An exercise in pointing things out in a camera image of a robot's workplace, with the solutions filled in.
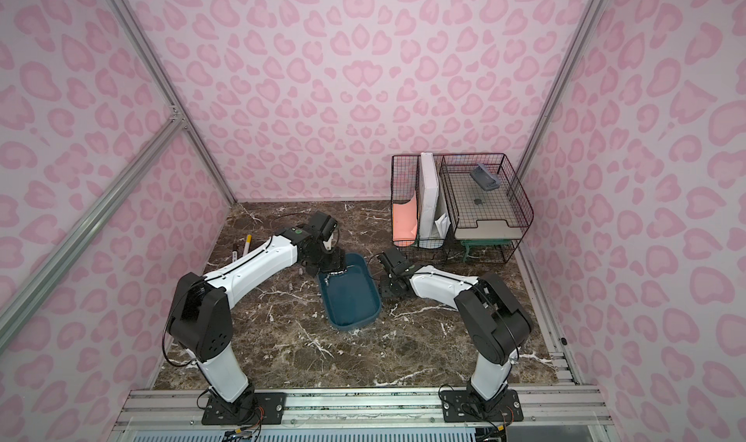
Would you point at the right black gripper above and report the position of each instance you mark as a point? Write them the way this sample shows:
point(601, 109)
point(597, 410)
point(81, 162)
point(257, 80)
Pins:
point(389, 281)

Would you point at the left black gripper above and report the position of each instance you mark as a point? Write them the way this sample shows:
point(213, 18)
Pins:
point(331, 258)

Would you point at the teal plastic storage box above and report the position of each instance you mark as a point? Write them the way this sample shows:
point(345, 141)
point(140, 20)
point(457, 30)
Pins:
point(351, 299)

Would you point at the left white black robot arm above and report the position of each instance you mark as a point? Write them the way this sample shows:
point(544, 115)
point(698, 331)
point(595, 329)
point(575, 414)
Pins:
point(201, 319)

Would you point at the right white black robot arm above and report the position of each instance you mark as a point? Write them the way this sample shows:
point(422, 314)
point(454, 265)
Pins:
point(496, 321)

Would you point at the pink folder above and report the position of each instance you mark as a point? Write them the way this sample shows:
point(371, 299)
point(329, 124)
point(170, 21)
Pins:
point(405, 223)

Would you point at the yellow marker pen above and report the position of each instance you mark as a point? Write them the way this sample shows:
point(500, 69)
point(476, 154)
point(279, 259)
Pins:
point(247, 246)

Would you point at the green item under tray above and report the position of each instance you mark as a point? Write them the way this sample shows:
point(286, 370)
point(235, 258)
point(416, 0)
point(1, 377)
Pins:
point(487, 250)

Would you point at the white binder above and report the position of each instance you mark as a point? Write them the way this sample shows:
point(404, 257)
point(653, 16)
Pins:
point(434, 220)

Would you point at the beige paper tray sheet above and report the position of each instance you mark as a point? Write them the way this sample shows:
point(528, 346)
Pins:
point(499, 217)

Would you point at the grey stapler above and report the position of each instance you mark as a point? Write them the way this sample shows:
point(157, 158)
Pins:
point(484, 178)

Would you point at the black wire desk organizer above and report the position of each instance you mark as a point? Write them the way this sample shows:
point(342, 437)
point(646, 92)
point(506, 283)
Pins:
point(404, 184)

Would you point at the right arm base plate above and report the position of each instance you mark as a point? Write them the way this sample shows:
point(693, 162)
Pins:
point(468, 407)

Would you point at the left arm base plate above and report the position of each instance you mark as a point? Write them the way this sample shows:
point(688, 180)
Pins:
point(250, 409)

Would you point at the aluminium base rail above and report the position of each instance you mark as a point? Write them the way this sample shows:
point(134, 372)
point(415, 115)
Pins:
point(544, 413)

